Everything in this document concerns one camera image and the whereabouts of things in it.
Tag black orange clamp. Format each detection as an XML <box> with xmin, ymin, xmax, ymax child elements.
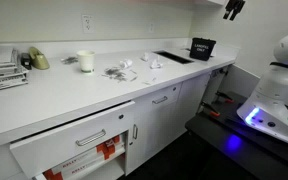
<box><xmin>200</xmin><ymin>101</ymin><xmax>222</xmax><ymax>118</ymax></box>
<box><xmin>215</xmin><ymin>90</ymin><xmax>235</xmax><ymax>104</ymax></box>

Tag white paper cup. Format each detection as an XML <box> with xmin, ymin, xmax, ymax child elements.
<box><xmin>76</xmin><ymin>49</ymin><xmax>96</xmax><ymax>74</ymax></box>

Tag silver vertical cabinet handle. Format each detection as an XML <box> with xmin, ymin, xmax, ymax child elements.
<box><xmin>132</xmin><ymin>123</ymin><xmax>139</xmax><ymax>140</ymax></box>

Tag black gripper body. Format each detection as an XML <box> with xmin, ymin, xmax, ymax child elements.
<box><xmin>227</xmin><ymin>0</ymin><xmax>247</xmax><ymax>11</ymax></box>

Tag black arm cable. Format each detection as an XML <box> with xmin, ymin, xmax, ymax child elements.
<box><xmin>269</xmin><ymin>61</ymin><xmax>288</xmax><ymax>74</ymax></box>

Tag black landfill bin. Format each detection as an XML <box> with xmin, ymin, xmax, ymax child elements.
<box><xmin>189</xmin><ymin>37</ymin><xmax>217</xmax><ymax>62</ymax></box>

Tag black robot table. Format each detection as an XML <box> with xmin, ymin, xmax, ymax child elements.
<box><xmin>184</xmin><ymin>90</ymin><xmax>288</xmax><ymax>180</ymax></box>

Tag small white packet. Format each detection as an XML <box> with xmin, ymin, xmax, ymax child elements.
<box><xmin>149</xmin><ymin>54</ymin><xmax>164</xmax><ymax>70</ymax></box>

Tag white wall outlet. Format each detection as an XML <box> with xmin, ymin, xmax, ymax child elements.
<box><xmin>147</xmin><ymin>22</ymin><xmax>156</xmax><ymax>34</ymax></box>
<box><xmin>81</xmin><ymin>13</ymin><xmax>95</xmax><ymax>34</ymax></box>

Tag silver drawer handle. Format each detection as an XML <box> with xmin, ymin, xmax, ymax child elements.
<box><xmin>151</xmin><ymin>95</ymin><xmax>169</xmax><ymax>105</ymax></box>
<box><xmin>75</xmin><ymin>128</ymin><xmax>107</xmax><ymax>147</ymax></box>

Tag white open drawer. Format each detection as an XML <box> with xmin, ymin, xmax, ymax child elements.
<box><xmin>9</xmin><ymin>100</ymin><xmax>137</xmax><ymax>180</ymax></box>

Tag small pile grey shreds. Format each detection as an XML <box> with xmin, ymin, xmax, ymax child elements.
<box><xmin>60</xmin><ymin>56</ymin><xmax>79</xmax><ymax>65</ymax></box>

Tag small white paper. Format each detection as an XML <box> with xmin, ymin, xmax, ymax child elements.
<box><xmin>140</xmin><ymin>52</ymin><xmax>151</xmax><ymax>63</ymax></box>

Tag stack of magazines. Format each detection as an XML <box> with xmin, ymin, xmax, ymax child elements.
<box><xmin>0</xmin><ymin>46</ymin><xmax>30</xmax><ymax>94</ymax></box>

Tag olive green tape dispenser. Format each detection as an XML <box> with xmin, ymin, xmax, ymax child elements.
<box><xmin>28</xmin><ymin>46</ymin><xmax>51</xmax><ymax>71</ymax></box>

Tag white orange roll box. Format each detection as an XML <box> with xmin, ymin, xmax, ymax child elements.
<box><xmin>43</xmin><ymin>146</ymin><xmax>127</xmax><ymax>180</ymax></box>
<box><xmin>50</xmin><ymin>134</ymin><xmax>122</xmax><ymax>172</ymax></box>

